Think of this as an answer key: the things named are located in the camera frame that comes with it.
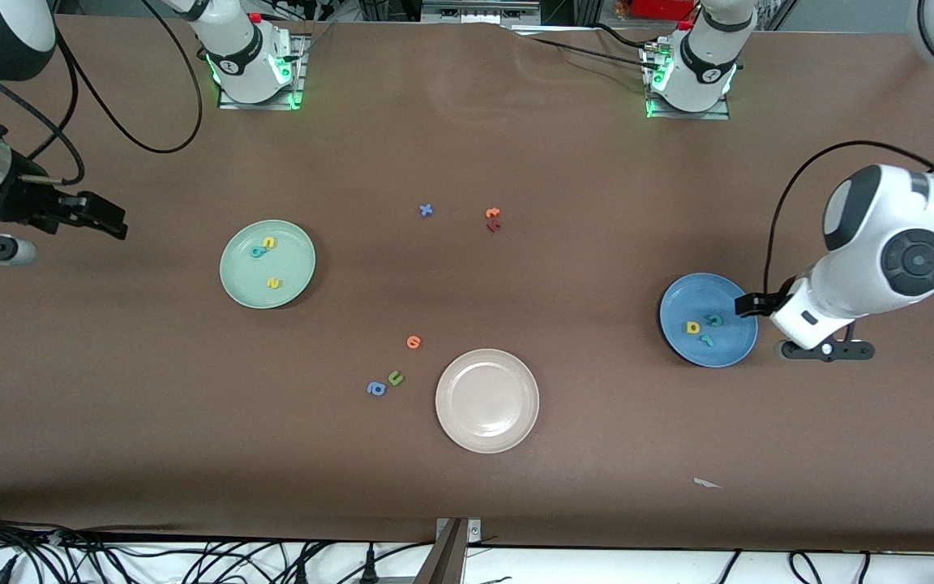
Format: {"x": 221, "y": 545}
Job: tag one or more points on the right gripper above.
{"x": 23, "y": 203}

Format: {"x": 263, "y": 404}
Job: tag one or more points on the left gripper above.
{"x": 751, "y": 305}

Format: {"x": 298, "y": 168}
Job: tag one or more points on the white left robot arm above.
{"x": 917, "y": 259}

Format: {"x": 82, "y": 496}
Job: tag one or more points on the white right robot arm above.
{"x": 240, "y": 49}

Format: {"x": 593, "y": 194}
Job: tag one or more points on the blue plate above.
{"x": 682, "y": 304}

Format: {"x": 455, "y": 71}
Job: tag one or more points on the green plate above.
{"x": 289, "y": 264}

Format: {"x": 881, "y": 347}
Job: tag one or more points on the white paper scrap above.
{"x": 706, "y": 483}

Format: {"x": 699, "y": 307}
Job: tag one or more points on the beige plate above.
{"x": 487, "y": 401}

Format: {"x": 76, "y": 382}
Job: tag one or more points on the red box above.
{"x": 661, "y": 8}

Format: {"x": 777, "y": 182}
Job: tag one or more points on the blue foam letter a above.
{"x": 376, "y": 389}

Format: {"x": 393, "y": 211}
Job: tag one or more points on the table cover sheet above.
{"x": 467, "y": 146}

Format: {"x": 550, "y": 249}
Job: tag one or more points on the aluminium table leg profile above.
{"x": 443, "y": 564}

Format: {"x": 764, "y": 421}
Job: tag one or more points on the metal bracket plate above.
{"x": 473, "y": 531}

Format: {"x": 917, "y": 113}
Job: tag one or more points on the aluminium frame bar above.
{"x": 479, "y": 10}

